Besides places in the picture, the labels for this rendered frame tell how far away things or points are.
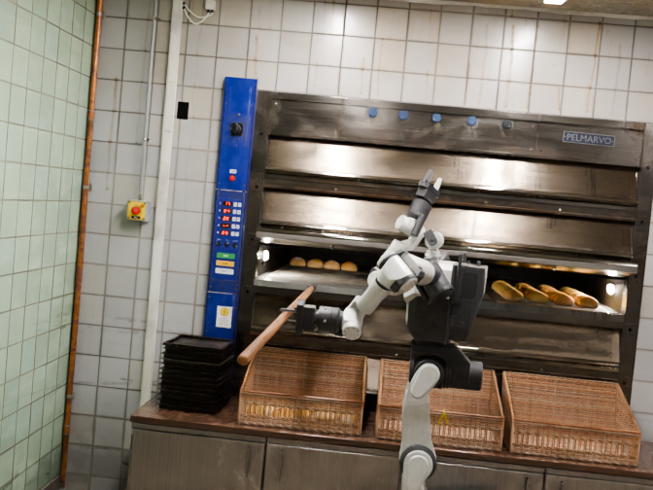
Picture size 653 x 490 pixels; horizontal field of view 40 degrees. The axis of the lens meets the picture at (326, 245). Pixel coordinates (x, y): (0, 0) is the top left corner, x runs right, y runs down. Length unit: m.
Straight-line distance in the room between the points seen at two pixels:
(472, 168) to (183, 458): 1.91
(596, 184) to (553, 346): 0.81
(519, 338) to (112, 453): 2.11
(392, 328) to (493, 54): 1.40
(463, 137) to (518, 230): 0.52
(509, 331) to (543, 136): 0.95
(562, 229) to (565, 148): 0.39
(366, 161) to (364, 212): 0.25
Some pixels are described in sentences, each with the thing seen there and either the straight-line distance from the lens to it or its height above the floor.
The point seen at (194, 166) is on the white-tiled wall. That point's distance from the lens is 4.45.
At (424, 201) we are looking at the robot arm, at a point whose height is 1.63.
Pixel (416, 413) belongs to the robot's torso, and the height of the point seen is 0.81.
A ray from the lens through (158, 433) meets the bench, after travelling 4.06.
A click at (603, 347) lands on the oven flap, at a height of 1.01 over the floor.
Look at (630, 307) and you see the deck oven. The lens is 4.53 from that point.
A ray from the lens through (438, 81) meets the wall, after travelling 4.39.
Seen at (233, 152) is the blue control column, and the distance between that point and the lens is 4.39.
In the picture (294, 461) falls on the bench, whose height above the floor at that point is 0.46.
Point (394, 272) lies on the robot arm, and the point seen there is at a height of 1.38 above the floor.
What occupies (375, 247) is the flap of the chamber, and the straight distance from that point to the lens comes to 4.20.
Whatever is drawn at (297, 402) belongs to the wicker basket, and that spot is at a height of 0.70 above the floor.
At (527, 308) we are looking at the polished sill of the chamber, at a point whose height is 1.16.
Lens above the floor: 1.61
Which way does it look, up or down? 3 degrees down
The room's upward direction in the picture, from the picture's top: 5 degrees clockwise
